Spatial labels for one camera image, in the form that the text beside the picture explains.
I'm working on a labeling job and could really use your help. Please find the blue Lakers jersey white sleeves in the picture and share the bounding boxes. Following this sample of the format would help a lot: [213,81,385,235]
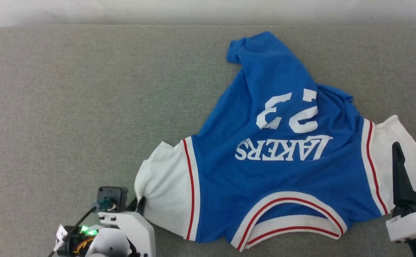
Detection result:
[134,31,416,252]

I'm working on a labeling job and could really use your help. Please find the left camera cable teal plug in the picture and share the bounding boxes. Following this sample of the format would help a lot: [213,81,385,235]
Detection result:
[48,198,117,257]

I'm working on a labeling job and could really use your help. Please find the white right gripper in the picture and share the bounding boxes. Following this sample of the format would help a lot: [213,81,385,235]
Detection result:
[385,141,416,257]

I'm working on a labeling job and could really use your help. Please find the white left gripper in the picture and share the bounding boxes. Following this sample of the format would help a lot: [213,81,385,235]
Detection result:
[56,196,156,257]

